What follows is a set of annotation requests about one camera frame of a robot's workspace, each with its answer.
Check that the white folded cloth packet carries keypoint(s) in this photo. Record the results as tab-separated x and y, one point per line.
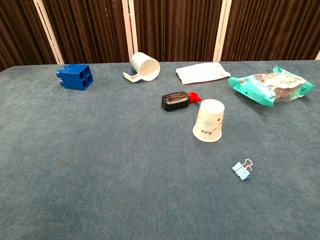
202	72

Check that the white partition frame post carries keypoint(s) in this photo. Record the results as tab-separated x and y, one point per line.
222	30
130	30
48	32

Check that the teal snack bag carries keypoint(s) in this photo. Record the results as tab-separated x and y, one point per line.
260	87

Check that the white plastic mug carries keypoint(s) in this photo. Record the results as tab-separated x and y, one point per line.
147	68

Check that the blue plastic building block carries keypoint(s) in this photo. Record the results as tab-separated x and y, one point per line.
75	76

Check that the brown pleated curtain panel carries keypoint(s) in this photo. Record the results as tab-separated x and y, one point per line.
175	30
275	30
87	30
17	32

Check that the white printed paper cup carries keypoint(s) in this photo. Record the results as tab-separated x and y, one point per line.
208	122

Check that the light blue binder clip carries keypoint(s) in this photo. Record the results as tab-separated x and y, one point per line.
240	170

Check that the black bottle with red cap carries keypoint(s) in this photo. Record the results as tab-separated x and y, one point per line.
175	100

